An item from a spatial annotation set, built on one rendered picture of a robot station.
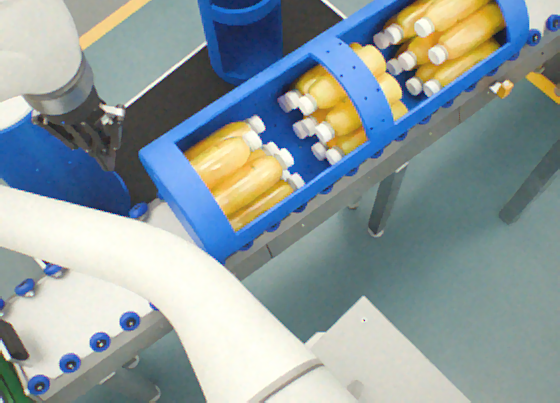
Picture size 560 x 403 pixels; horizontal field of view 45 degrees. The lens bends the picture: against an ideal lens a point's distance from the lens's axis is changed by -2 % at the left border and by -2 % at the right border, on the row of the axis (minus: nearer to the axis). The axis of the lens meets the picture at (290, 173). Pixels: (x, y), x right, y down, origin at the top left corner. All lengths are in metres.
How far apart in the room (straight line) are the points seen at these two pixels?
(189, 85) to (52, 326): 1.32
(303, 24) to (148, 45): 0.67
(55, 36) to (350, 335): 0.85
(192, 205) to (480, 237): 1.53
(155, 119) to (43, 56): 1.88
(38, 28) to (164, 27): 2.29
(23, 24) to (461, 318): 2.05
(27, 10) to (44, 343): 1.02
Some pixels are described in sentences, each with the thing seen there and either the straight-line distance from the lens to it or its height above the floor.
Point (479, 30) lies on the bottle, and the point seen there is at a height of 1.14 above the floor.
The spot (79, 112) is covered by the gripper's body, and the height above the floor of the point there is 1.68.
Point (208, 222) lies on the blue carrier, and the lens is 1.31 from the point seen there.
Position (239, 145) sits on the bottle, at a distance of 1.37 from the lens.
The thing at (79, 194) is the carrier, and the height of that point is 0.56.
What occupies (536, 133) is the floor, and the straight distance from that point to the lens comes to 2.85.
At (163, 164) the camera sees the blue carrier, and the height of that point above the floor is 1.23.
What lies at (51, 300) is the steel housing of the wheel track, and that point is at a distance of 1.63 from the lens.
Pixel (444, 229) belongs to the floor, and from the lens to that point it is 2.60.
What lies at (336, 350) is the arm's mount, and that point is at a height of 1.07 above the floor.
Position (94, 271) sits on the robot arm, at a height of 1.84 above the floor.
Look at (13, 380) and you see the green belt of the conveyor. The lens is 1.66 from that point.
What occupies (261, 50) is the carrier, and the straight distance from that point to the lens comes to 2.70.
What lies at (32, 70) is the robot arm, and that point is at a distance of 0.76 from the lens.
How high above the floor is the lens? 2.42
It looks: 67 degrees down
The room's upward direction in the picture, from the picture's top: 2 degrees counter-clockwise
